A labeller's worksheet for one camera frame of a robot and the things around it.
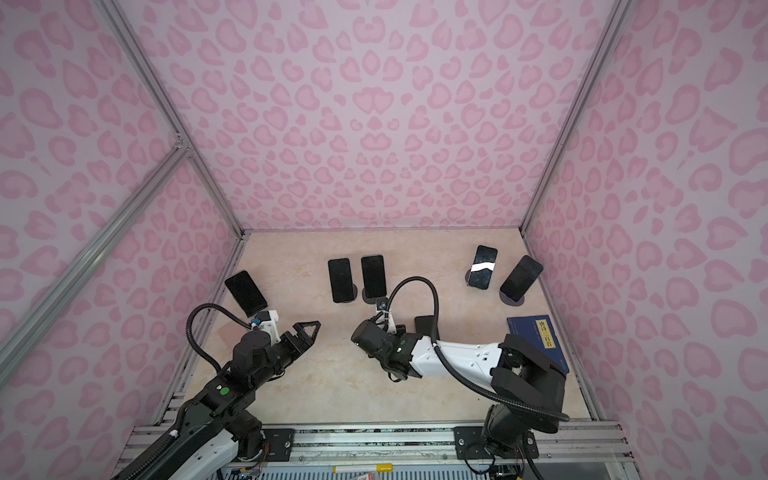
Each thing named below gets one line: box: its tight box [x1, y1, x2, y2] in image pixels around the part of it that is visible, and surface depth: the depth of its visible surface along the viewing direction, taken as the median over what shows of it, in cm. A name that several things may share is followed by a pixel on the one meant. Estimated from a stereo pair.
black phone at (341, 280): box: [328, 258, 354, 303], surface depth 97 cm
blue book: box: [507, 315, 569, 374], surface depth 95 cm
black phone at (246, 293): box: [224, 270, 268, 317], surface depth 94 cm
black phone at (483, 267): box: [469, 245, 498, 290], surface depth 103 cm
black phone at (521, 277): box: [500, 255, 544, 302], surface depth 97 cm
